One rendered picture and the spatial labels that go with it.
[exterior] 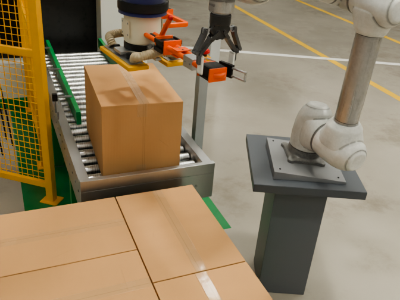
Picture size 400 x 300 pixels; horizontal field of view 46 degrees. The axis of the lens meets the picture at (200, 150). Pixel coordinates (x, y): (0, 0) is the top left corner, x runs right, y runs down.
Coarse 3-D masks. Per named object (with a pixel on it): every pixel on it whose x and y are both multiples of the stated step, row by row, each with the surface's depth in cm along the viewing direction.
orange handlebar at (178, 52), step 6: (174, 18) 238; (180, 18) 235; (174, 24) 226; (180, 24) 228; (186, 24) 230; (150, 36) 203; (168, 48) 190; (174, 48) 188; (180, 48) 188; (186, 48) 189; (174, 54) 187; (180, 54) 184; (204, 60) 178; (222, 72) 168; (216, 78) 167; (222, 78) 167
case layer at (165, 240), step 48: (144, 192) 229; (192, 192) 232; (0, 240) 190; (48, 240) 192; (96, 240) 195; (144, 240) 197; (192, 240) 199; (0, 288) 168; (48, 288) 170; (96, 288) 171; (144, 288) 173; (192, 288) 175; (240, 288) 177
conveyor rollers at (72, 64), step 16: (48, 64) 382; (64, 64) 386; (80, 64) 391; (96, 64) 396; (80, 80) 360; (80, 96) 328; (64, 112) 302; (80, 128) 290; (80, 144) 266; (96, 160) 254; (192, 160) 259; (96, 176) 238
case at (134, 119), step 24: (96, 72) 256; (120, 72) 259; (144, 72) 262; (96, 96) 227; (120, 96) 228; (144, 96) 230; (168, 96) 233; (96, 120) 235; (120, 120) 222; (144, 120) 227; (168, 120) 231; (96, 144) 245; (120, 144) 228; (144, 144) 233; (168, 144) 238; (120, 168) 235; (144, 168) 240
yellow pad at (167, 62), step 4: (164, 60) 213; (168, 60) 213; (172, 60) 214; (176, 60) 215; (180, 60) 215; (164, 64) 212; (168, 64) 211; (172, 64) 212; (176, 64) 213; (180, 64) 214
